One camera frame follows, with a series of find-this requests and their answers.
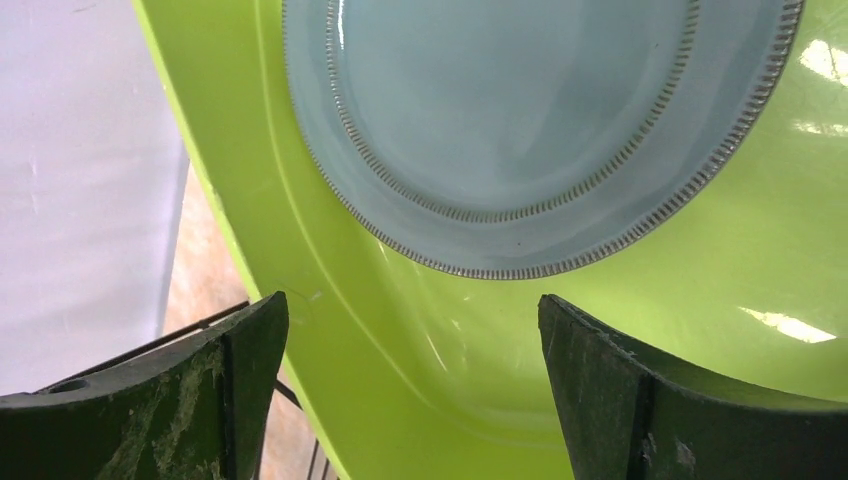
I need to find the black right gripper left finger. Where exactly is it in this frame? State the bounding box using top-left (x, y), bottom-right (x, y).
top-left (1, 292), bottom-right (289, 479)

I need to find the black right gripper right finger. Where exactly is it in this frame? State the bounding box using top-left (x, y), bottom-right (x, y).
top-left (538, 295), bottom-right (847, 479)

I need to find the grey blue round plate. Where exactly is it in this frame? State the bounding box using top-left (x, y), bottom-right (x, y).
top-left (282, 1), bottom-right (805, 280)

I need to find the lime green plastic basin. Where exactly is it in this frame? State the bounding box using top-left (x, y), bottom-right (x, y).
top-left (135, 1), bottom-right (847, 479)

